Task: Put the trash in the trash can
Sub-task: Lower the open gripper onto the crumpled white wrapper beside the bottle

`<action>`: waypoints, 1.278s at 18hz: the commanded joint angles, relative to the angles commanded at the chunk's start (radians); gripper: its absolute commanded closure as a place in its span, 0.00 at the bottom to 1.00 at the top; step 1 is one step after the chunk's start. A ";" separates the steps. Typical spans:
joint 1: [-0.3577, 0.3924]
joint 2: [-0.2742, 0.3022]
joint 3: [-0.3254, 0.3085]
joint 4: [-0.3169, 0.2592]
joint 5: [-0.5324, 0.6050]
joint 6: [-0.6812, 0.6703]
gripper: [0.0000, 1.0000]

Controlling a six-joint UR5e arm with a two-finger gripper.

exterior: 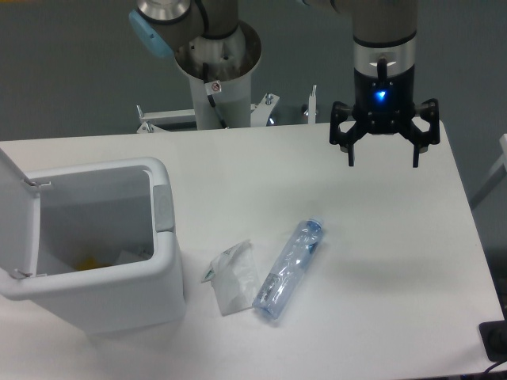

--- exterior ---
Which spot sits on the clear blue plastic bottle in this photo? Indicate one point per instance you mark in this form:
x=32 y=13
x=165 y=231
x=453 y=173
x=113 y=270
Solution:
x=288 y=269

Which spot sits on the yellow trash in can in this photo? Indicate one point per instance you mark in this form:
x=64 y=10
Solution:
x=90 y=263

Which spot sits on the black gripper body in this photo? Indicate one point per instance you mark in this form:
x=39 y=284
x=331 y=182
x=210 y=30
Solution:
x=384 y=106

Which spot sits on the clear plastic wrapper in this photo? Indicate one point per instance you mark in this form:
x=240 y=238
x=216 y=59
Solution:
x=234 y=278

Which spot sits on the white metal mounting frame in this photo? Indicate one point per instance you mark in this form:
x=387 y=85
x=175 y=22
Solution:
x=261 y=115

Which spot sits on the white trash can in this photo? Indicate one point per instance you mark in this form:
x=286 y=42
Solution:
x=52 y=219

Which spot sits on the white frame at right edge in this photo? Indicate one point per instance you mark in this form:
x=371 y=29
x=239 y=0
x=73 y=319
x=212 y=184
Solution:
x=494 y=176

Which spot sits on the black device at table edge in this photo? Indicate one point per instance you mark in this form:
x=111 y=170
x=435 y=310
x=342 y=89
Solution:
x=493 y=334

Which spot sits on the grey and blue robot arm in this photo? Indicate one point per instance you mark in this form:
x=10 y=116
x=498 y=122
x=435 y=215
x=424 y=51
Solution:
x=384 y=35

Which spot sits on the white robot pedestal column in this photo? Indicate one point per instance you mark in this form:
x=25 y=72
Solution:
x=221 y=69

